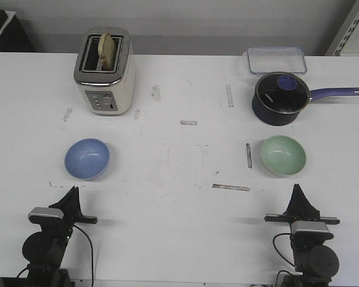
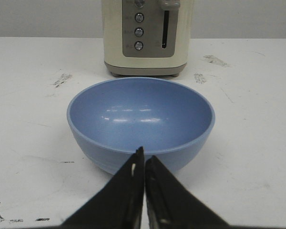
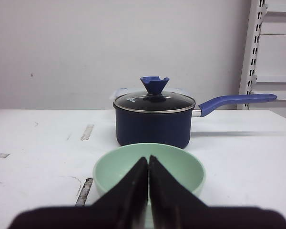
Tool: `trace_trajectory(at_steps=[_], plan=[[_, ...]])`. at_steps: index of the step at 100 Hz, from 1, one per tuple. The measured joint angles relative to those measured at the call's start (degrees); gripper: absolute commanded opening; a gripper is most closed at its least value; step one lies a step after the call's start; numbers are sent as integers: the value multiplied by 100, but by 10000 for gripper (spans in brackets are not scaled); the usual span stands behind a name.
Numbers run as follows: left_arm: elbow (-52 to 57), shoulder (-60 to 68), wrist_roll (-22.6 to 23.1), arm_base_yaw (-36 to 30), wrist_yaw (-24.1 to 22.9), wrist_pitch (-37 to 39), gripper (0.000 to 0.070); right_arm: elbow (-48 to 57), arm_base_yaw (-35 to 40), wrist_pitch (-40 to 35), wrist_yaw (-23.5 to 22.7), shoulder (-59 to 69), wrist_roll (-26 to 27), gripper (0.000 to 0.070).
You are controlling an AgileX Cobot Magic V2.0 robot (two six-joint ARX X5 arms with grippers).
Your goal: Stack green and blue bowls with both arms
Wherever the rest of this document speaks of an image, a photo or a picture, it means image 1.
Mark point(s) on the toast slice in toaster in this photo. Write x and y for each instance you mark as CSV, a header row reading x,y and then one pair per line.
x,y
106,51

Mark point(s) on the green bowl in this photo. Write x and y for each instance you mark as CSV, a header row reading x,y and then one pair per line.
x,y
282,155

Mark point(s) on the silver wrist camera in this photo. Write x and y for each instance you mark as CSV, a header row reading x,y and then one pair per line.
x,y
315,229
45,216

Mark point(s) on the cream and chrome toaster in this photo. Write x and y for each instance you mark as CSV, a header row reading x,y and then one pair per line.
x,y
106,92

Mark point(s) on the blue bowl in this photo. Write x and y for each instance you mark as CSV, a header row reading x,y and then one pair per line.
x,y
87,159

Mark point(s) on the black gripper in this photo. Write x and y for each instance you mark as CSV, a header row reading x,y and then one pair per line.
x,y
300,209
72,214

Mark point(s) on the dark blue saucepan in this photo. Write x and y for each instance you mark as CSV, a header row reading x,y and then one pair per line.
x,y
278,119

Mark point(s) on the white slotted metal rack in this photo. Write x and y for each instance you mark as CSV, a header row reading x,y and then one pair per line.
x,y
346,41

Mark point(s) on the black box in corner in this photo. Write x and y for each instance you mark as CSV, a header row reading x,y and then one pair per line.
x,y
13,37

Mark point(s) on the glass pot lid blue knob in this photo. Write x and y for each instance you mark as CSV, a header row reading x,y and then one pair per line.
x,y
282,92

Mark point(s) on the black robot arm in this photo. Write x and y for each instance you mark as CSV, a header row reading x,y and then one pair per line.
x,y
314,262
45,249

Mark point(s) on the clear plastic food container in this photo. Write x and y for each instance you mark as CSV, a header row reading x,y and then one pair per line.
x,y
263,60

